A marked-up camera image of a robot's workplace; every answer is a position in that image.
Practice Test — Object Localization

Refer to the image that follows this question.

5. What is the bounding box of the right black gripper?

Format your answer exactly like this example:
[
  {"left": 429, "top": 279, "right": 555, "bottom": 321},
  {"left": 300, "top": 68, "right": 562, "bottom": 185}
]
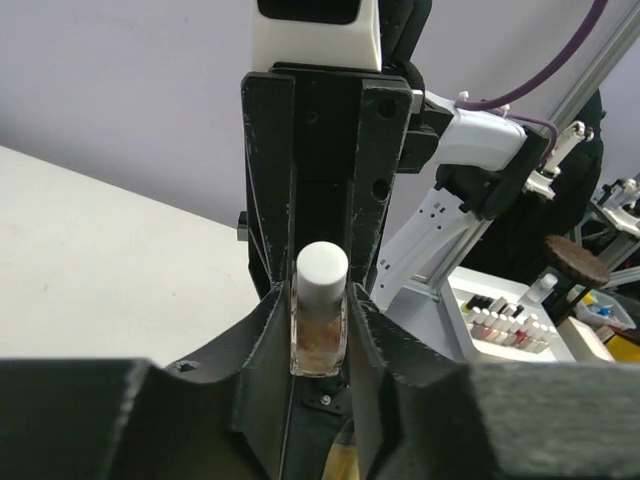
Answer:
[{"left": 241, "top": 63, "right": 412, "bottom": 298}]

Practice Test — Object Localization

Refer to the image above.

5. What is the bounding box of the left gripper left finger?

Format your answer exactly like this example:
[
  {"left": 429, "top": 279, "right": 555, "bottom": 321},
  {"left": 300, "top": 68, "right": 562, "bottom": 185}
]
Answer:
[{"left": 1, "top": 283, "right": 290, "bottom": 479}]

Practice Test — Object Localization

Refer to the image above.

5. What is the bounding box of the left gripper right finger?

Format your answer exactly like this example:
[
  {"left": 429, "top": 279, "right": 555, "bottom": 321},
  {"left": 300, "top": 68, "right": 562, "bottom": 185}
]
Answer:
[{"left": 346, "top": 283, "right": 639, "bottom": 479}]

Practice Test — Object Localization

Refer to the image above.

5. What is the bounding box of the glitter nail polish bottle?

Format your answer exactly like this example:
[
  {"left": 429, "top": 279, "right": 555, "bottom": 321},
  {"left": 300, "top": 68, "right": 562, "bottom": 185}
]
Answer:
[{"left": 289, "top": 283, "right": 347, "bottom": 378}]

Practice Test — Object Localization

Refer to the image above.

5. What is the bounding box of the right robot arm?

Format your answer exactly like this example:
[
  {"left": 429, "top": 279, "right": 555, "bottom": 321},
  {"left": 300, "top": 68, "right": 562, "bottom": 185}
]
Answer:
[{"left": 241, "top": 1, "right": 550, "bottom": 305}]

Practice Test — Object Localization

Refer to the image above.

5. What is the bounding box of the white tray of polish bottles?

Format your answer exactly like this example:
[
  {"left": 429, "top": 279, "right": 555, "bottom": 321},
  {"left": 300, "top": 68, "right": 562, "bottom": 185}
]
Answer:
[{"left": 440, "top": 267, "right": 574, "bottom": 363}]

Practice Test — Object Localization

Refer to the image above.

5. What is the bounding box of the round brown stool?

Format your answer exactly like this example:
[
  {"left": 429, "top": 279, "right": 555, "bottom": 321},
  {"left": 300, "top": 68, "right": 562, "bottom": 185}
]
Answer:
[{"left": 543, "top": 235, "right": 610, "bottom": 327}]

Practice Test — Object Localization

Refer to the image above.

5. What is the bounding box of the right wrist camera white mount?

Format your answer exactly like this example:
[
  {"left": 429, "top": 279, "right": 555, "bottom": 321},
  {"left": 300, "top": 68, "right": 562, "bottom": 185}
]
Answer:
[{"left": 250, "top": 1, "right": 382, "bottom": 73}]

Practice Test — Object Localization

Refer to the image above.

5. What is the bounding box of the right aluminium frame post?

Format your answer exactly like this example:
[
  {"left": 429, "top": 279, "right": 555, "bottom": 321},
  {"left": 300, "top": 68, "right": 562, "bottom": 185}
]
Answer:
[{"left": 399, "top": 9, "right": 640, "bottom": 301}]

